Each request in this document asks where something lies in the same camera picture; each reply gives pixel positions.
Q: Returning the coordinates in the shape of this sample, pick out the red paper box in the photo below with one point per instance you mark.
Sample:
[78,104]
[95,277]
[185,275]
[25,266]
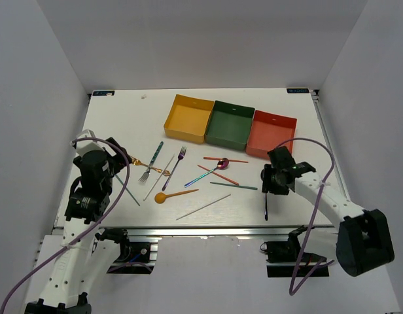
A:
[267,131]

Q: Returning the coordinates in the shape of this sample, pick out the gold fork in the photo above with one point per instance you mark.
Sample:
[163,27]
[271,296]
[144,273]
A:
[137,162]

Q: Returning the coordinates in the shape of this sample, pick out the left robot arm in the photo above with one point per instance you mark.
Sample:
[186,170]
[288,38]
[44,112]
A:
[85,254]

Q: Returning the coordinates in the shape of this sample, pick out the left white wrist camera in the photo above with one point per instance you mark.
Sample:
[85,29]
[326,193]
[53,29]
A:
[85,142]

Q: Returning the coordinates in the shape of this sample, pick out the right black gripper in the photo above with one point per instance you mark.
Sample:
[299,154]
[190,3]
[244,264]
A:
[267,186]

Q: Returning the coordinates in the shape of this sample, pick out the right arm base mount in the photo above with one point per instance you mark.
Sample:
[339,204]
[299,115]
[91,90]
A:
[281,247]

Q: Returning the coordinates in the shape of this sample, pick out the teal chopstick left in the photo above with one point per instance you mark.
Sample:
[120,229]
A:
[127,190]

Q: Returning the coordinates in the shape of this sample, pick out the black iridescent spoon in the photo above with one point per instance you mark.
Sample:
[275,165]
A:
[266,206]

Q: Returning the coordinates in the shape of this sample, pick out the yellow paper box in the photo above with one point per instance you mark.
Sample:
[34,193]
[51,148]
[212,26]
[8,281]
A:
[188,119]

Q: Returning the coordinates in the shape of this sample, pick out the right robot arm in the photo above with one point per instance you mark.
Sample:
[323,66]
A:
[362,240]

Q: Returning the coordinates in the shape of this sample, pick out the orange chopstick lower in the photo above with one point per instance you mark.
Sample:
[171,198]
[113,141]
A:
[221,176]

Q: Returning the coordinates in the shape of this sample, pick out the left blue table label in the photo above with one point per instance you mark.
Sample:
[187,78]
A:
[103,93]

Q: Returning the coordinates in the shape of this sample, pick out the orange chopstick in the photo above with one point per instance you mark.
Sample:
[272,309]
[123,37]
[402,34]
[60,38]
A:
[230,160]
[221,176]

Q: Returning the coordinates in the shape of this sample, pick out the green paper box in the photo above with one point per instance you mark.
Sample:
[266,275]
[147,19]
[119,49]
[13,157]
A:
[229,125]

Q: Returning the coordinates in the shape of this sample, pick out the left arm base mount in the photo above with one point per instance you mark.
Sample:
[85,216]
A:
[134,256]

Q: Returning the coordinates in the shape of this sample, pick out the purple iridescent fork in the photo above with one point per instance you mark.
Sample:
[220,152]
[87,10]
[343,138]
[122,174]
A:
[179,158]

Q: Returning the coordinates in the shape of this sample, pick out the blue table label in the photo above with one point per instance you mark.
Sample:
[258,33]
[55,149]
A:
[103,93]
[297,90]

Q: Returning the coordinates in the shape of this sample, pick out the white chopstick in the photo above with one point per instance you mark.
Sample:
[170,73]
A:
[158,178]
[203,207]

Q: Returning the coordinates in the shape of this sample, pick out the fork with green marbled handle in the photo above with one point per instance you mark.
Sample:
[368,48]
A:
[146,174]

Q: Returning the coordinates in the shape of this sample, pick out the orange chopstick upper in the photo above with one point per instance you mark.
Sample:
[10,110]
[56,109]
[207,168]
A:
[230,160]

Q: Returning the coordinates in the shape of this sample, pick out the iridescent pink spoon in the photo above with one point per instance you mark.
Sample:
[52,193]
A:
[221,164]

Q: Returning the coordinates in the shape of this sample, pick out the teal chopstick right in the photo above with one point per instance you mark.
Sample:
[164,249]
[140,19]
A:
[235,186]

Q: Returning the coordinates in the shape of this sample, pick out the teal chopstick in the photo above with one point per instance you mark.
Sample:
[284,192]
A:
[127,190]
[235,186]

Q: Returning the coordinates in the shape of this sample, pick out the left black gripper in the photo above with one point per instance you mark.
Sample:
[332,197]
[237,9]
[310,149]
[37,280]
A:
[117,163]

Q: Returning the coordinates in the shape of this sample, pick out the right blue table label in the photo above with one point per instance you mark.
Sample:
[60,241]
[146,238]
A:
[297,90]

